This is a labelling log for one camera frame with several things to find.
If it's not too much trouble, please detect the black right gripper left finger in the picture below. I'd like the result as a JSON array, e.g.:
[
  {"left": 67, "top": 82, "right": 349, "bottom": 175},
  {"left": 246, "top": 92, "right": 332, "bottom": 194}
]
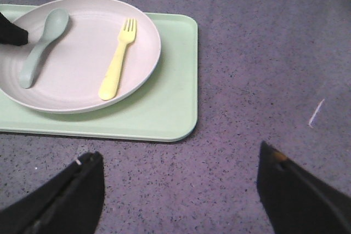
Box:
[{"left": 1, "top": 152, "right": 105, "bottom": 233}]

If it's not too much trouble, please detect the light green spoon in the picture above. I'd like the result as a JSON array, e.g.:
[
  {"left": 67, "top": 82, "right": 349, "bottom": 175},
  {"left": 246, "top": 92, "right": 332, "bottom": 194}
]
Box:
[{"left": 19, "top": 8, "right": 69, "bottom": 89}]

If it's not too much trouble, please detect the white round plate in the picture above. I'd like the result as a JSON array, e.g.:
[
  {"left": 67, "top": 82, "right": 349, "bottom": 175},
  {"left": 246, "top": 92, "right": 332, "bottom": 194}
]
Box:
[{"left": 1, "top": 0, "right": 161, "bottom": 113}]

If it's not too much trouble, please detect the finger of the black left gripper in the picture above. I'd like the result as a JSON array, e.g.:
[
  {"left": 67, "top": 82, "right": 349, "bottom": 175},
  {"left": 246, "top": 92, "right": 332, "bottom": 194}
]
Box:
[{"left": 0, "top": 13, "right": 29, "bottom": 46}]

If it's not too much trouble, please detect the yellow plastic fork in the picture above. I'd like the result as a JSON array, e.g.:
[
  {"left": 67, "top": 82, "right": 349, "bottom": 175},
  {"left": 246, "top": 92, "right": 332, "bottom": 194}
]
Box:
[{"left": 98, "top": 18, "right": 137, "bottom": 101}]

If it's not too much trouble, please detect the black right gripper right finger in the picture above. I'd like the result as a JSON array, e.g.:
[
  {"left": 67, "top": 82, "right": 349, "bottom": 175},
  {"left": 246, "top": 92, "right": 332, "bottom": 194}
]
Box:
[{"left": 257, "top": 141, "right": 350, "bottom": 233}]

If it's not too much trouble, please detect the light green tray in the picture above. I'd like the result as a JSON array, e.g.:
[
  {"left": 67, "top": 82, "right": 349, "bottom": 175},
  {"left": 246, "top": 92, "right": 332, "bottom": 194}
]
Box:
[{"left": 1, "top": 13, "right": 198, "bottom": 142}]

